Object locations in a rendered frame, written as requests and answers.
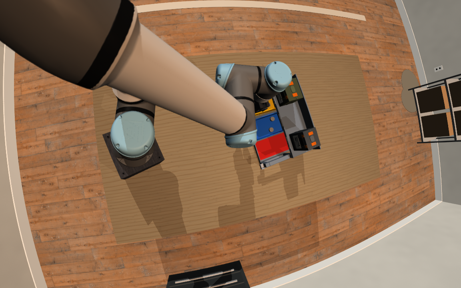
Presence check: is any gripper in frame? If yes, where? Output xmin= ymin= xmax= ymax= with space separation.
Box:
xmin=254 ymin=100 xmax=270 ymax=113

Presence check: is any blue bin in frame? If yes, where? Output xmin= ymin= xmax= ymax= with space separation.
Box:
xmin=256 ymin=112 xmax=283 ymax=140

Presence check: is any yellow bin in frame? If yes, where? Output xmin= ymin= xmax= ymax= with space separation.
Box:
xmin=255 ymin=99 xmax=276 ymax=115

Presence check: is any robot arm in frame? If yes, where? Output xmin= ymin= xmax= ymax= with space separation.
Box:
xmin=0 ymin=0 xmax=292 ymax=168

